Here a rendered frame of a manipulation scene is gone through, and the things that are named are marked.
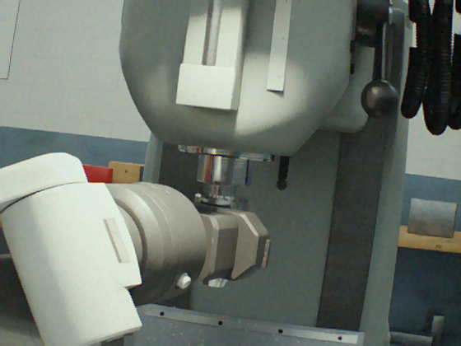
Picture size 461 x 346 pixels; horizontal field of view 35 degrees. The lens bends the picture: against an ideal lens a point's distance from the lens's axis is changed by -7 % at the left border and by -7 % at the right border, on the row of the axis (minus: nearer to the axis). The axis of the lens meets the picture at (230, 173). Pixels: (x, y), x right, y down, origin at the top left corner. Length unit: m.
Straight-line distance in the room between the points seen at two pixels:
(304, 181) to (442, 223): 3.35
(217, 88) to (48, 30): 4.82
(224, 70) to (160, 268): 0.15
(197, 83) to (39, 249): 0.18
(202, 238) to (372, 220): 0.51
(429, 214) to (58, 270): 3.98
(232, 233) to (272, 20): 0.17
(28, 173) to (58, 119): 4.79
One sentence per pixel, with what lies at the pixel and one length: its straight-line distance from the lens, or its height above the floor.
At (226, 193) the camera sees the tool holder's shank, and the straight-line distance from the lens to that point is 0.67.
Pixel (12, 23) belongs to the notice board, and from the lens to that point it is 5.49.
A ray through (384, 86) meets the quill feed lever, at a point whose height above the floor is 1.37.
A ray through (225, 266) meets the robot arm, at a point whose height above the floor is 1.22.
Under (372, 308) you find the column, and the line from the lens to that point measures 1.07.
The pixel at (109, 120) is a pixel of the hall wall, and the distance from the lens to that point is 5.13.
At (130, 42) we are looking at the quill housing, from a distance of 0.63.
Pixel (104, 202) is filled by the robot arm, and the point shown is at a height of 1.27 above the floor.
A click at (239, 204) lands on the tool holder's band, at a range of 0.67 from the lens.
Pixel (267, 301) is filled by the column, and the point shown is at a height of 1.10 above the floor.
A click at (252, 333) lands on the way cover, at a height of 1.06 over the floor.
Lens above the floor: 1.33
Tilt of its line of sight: 3 degrees down
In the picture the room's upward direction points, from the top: 7 degrees clockwise
